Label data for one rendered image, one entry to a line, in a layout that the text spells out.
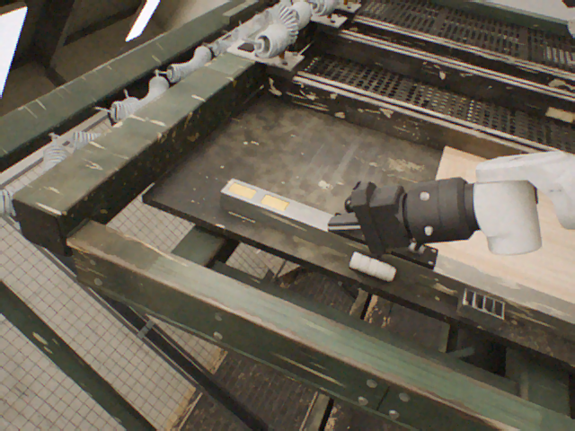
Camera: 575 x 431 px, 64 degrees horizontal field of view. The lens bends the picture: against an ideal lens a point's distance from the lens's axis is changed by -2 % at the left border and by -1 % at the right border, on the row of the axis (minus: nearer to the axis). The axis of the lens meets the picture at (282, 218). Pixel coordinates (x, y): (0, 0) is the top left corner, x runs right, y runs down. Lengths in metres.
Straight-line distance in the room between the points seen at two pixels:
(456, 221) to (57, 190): 0.62
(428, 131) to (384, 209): 0.61
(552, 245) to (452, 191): 0.48
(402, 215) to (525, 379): 0.37
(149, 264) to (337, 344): 0.31
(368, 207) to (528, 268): 0.43
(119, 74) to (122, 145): 0.74
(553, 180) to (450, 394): 0.31
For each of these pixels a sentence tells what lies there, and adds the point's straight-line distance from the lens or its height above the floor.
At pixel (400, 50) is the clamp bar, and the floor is 1.57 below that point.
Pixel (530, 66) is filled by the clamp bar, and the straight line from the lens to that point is 1.83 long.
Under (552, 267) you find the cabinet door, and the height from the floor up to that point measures 1.15.
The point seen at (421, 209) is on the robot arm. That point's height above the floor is 1.50.
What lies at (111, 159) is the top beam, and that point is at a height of 1.87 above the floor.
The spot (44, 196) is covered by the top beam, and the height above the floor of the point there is 1.89.
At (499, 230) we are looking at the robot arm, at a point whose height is 1.43.
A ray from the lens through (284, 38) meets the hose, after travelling 1.21.
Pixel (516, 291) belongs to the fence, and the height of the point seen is 1.22.
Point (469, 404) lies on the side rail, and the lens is 0.71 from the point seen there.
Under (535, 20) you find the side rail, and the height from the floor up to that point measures 1.17.
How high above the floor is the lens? 1.74
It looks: 11 degrees down
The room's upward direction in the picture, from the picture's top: 44 degrees counter-clockwise
